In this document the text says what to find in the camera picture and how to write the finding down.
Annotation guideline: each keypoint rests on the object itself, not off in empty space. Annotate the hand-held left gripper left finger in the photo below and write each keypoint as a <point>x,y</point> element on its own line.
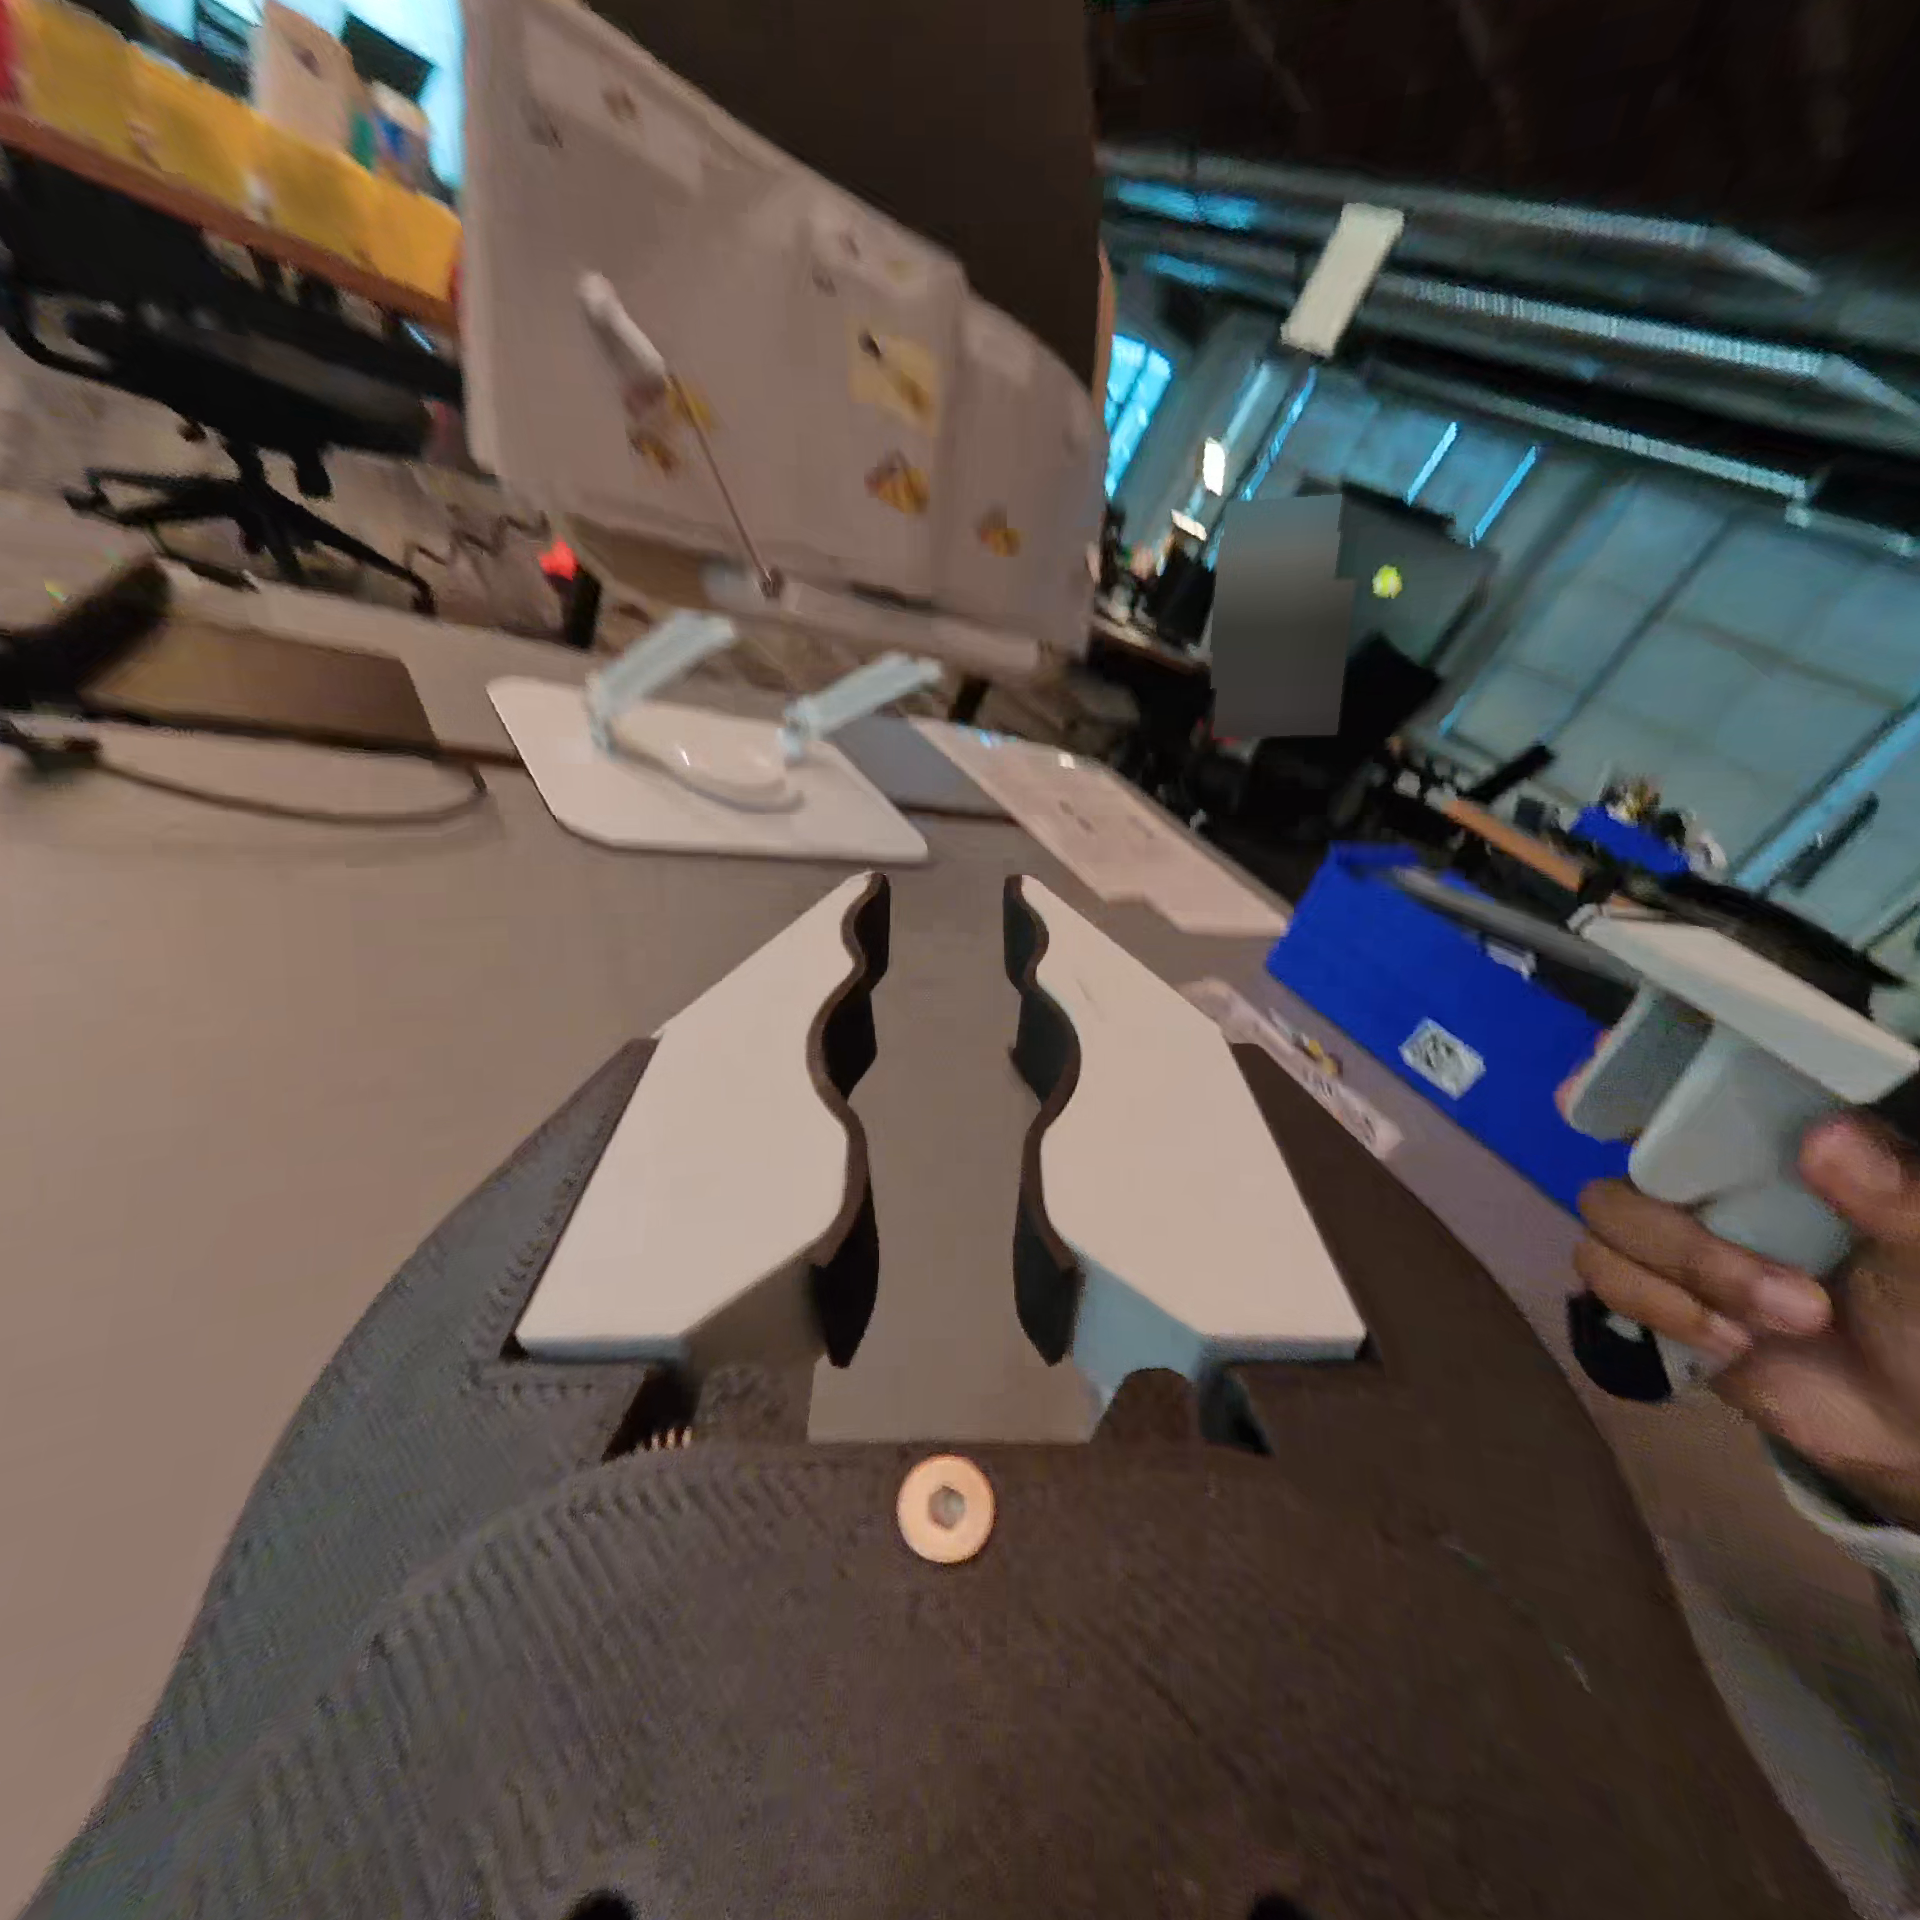
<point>720,1171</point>

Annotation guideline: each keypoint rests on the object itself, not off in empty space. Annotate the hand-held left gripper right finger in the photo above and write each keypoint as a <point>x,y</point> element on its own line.
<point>1184,1185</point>

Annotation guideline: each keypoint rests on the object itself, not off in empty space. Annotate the person's right forearm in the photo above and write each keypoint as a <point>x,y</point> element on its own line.
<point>1882,1559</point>

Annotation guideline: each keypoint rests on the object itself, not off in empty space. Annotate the person's right hand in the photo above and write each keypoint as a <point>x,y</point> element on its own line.
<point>1846,1366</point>

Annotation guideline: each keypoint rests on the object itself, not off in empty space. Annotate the blue plastic bin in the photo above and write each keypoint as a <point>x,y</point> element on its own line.
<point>1410,974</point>

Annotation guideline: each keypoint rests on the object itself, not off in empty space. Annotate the white paper sheet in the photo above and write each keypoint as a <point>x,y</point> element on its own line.
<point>1109,825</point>

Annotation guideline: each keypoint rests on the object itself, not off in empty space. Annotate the white book stand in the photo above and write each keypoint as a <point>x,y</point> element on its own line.
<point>704,779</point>

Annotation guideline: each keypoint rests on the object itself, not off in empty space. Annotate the white ceiling light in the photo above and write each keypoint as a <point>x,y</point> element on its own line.
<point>1340,278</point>

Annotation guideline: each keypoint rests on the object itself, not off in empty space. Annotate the black office chair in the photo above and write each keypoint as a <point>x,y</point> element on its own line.
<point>225,375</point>

